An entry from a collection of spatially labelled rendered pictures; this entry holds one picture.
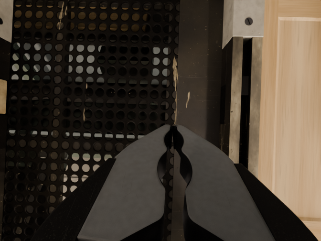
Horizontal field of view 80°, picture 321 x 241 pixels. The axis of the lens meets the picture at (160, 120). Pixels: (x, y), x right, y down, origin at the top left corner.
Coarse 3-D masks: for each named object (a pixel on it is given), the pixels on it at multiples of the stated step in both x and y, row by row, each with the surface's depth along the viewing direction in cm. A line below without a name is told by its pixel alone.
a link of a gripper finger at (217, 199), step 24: (192, 144) 10; (192, 168) 9; (216, 168) 9; (192, 192) 8; (216, 192) 8; (240, 192) 8; (192, 216) 7; (216, 216) 7; (240, 216) 7; (192, 240) 7; (216, 240) 6; (240, 240) 6; (264, 240) 6
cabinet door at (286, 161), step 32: (288, 0) 43; (320, 0) 43; (288, 32) 44; (320, 32) 43; (288, 64) 43; (320, 64) 43; (288, 96) 43; (320, 96) 43; (288, 128) 43; (320, 128) 43; (288, 160) 43; (320, 160) 43; (288, 192) 43; (320, 192) 43; (320, 224) 43
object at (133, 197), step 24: (144, 144) 10; (168, 144) 12; (120, 168) 9; (144, 168) 9; (120, 192) 8; (144, 192) 8; (96, 216) 7; (120, 216) 7; (144, 216) 7; (96, 240) 6; (120, 240) 6; (144, 240) 7
